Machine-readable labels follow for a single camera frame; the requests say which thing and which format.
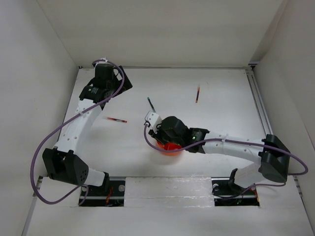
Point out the red gel pen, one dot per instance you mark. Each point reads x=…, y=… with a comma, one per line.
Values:
x=115, y=119

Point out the aluminium rail at table edge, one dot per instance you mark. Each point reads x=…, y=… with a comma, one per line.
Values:
x=258, y=99

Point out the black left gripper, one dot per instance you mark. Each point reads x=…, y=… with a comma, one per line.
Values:
x=126, y=85

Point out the green gel pen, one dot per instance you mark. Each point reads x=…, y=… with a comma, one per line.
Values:
x=151, y=105

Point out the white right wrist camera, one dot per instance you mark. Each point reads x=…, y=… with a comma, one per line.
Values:
x=153, y=119

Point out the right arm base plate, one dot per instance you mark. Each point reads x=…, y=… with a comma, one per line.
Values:
x=226, y=195

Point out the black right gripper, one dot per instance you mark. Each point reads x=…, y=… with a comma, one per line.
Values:
x=157, y=135

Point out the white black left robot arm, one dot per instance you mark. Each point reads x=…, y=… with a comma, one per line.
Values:
x=63, y=162

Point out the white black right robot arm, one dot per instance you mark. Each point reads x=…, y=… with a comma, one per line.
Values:
x=269, y=158

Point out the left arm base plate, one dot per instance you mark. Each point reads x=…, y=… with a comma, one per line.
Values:
x=113, y=197

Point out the orange round organizer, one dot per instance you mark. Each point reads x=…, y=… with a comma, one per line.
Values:
x=169, y=149

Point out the dark red orange-tipped pen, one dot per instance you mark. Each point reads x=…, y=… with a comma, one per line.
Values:
x=197, y=94

